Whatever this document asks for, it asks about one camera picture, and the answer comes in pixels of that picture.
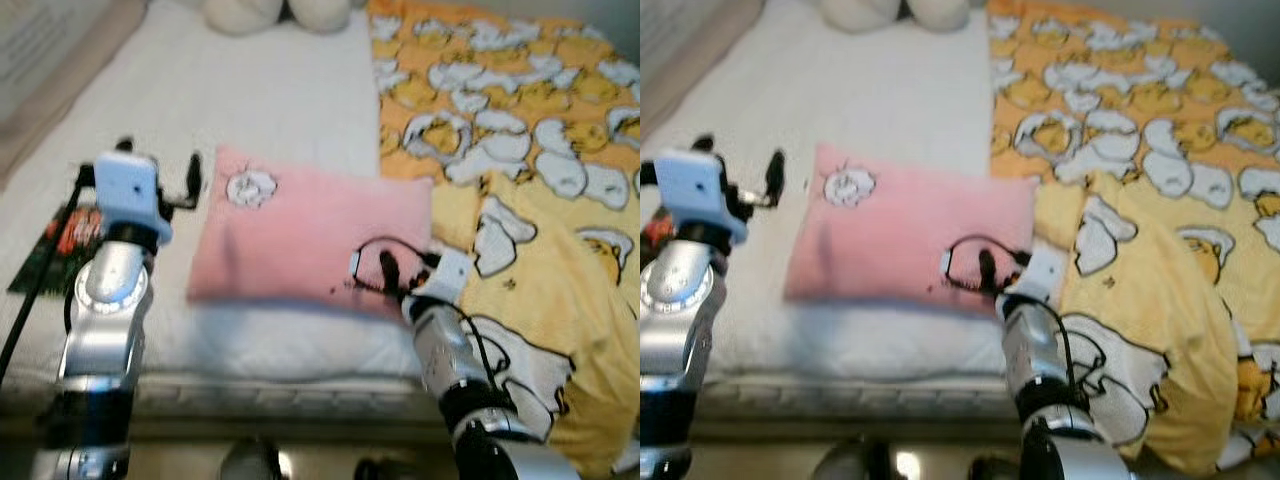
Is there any pink pillow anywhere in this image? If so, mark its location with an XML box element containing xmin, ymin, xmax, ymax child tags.
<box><xmin>782</xmin><ymin>143</ymin><xmax>1041</xmax><ymax>316</ymax></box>
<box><xmin>185</xmin><ymin>145</ymin><xmax>436</xmax><ymax>321</ymax></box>

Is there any dark book red cover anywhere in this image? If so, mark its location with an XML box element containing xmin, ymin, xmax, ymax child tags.
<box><xmin>8</xmin><ymin>200</ymin><xmax>106</xmax><ymax>298</ymax></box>
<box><xmin>640</xmin><ymin>205</ymin><xmax>676</xmax><ymax>251</ymax></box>

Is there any white bed sheet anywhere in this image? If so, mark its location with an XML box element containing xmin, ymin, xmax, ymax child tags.
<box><xmin>640</xmin><ymin>0</ymin><xmax>1041</xmax><ymax>381</ymax></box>
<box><xmin>0</xmin><ymin>0</ymin><xmax>441</xmax><ymax>386</ymax></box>

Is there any white plush toy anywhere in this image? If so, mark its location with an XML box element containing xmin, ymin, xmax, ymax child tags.
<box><xmin>203</xmin><ymin>0</ymin><xmax>353</xmax><ymax>37</ymax></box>

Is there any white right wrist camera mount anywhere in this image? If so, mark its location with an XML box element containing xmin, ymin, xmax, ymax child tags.
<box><xmin>1012</xmin><ymin>247</ymin><xmax>1068</xmax><ymax>299</ymax></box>
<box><xmin>420</xmin><ymin>250</ymin><xmax>477</xmax><ymax>304</ymax></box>

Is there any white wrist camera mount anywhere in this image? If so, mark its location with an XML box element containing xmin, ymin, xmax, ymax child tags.
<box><xmin>420</xmin><ymin>250</ymin><xmax>477</xmax><ymax>304</ymax></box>
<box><xmin>655</xmin><ymin>148</ymin><xmax>749</xmax><ymax>244</ymax></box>
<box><xmin>1012</xmin><ymin>247</ymin><xmax>1068</xmax><ymax>299</ymax></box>
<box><xmin>93</xmin><ymin>150</ymin><xmax>173</xmax><ymax>244</ymax></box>

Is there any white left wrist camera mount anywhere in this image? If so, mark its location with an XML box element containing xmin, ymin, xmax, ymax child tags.
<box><xmin>655</xmin><ymin>148</ymin><xmax>749</xmax><ymax>244</ymax></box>
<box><xmin>93</xmin><ymin>150</ymin><xmax>173</xmax><ymax>244</ymax></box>

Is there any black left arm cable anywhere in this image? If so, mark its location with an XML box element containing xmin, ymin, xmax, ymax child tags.
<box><xmin>0</xmin><ymin>165</ymin><xmax>96</xmax><ymax>386</ymax></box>

